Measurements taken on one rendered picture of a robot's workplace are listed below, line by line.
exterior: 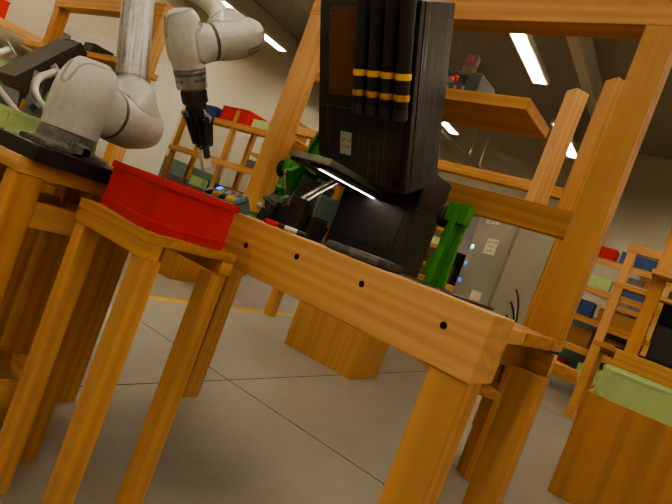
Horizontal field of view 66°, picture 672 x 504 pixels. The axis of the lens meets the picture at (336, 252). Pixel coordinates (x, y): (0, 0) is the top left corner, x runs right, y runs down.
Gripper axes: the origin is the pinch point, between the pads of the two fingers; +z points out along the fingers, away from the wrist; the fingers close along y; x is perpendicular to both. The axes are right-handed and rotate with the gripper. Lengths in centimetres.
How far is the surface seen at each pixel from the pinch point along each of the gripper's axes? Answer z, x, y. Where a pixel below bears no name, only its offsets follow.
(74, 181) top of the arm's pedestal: -2.6, -36.9, -6.2
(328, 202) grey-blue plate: 12.8, 18.4, 33.5
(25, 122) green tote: -6, -24, -73
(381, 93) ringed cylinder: -19, 29, 46
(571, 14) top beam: -32, 102, 67
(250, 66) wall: 115, 598, -716
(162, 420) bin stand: 50, -47, 34
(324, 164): -1.4, 13.5, 37.5
